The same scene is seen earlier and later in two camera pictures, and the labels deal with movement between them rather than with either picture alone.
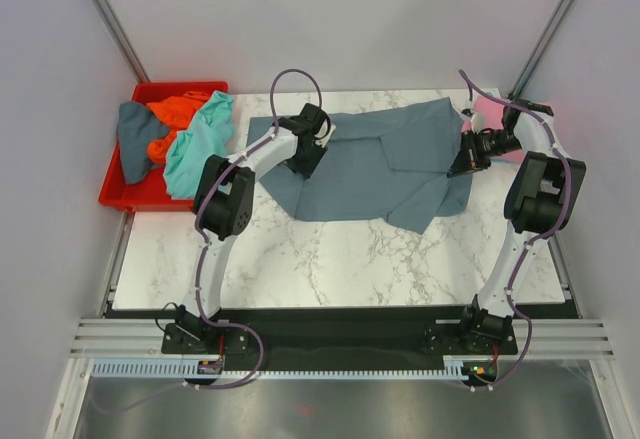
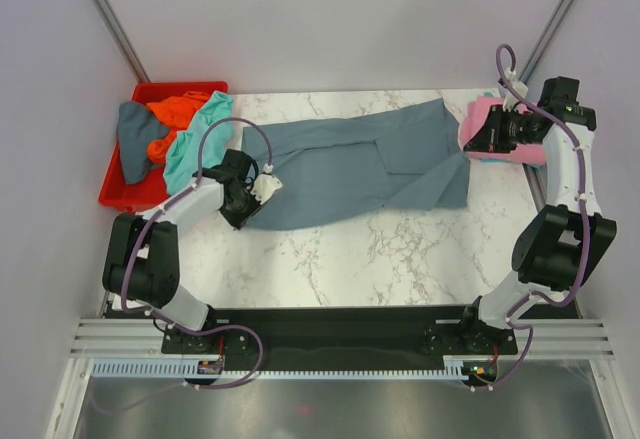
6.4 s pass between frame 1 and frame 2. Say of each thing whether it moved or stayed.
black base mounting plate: stayed
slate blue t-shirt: moved
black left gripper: moved
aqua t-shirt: stayed
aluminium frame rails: stayed
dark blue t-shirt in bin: stayed
